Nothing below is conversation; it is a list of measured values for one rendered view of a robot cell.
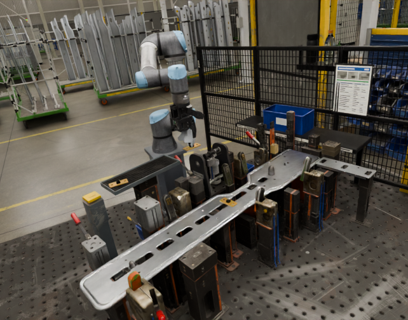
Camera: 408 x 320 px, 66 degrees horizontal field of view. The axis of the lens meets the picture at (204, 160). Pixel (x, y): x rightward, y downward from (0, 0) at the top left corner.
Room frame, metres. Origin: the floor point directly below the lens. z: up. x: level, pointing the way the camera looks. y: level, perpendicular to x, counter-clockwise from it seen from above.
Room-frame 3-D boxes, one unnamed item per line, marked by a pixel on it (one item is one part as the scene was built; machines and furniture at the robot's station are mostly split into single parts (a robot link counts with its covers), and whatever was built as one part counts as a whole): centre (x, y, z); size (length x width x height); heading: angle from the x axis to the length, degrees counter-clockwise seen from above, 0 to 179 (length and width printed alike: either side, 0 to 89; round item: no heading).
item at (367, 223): (1.35, -0.81, 0.84); 0.11 x 0.06 x 0.29; 41
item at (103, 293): (1.22, -0.08, 1.00); 1.38 x 0.22 x 0.02; 131
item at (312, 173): (1.35, -0.53, 0.87); 0.12 x 0.09 x 0.35; 41
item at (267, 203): (1.15, -0.25, 0.87); 0.12 x 0.09 x 0.35; 41
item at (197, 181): (1.37, 0.06, 0.89); 0.13 x 0.11 x 0.38; 41
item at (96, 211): (1.18, 0.50, 0.92); 0.08 x 0.08 x 0.44; 41
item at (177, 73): (1.33, 0.07, 1.58); 0.09 x 0.08 x 0.11; 4
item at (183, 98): (1.33, 0.06, 1.50); 0.08 x 0.08 x 0.05
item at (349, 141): (1.98, -0.64, 1.02); 0.90 x 0.22 x 0.03; 41
